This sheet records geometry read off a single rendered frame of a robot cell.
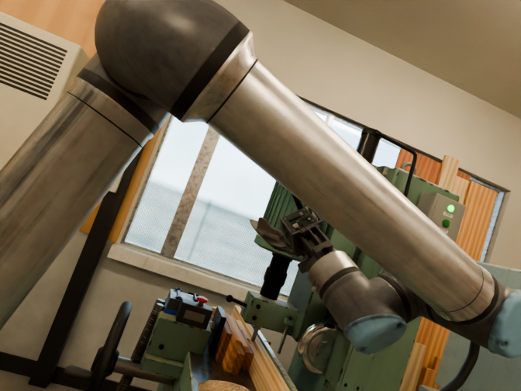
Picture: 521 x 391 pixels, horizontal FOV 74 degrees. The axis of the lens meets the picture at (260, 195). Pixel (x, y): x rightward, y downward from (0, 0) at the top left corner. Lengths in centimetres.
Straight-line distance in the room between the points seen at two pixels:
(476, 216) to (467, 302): 235
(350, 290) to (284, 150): 33
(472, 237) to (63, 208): 264
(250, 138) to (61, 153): 22
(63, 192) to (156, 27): 22
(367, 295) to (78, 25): 225
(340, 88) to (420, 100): 62
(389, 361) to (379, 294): 46
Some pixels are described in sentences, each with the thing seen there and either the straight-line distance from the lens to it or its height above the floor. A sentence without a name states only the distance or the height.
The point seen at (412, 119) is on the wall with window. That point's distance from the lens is 275.
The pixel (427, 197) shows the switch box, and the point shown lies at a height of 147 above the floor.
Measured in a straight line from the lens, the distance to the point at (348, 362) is 89.
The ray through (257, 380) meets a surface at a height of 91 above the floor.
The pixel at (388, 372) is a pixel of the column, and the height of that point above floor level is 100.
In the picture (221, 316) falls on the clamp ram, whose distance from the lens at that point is 95.
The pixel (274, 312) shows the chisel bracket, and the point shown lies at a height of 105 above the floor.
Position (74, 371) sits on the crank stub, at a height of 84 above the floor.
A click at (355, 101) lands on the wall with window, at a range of 256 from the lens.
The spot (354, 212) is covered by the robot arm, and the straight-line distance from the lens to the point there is 39.
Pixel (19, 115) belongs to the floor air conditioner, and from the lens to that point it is 212.
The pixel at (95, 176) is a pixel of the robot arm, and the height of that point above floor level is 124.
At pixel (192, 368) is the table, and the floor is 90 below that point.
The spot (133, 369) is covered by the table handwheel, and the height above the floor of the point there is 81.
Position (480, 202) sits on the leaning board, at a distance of 289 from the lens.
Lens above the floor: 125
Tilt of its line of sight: 5 degrees up
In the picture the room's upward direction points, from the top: 20 degrees clockwise
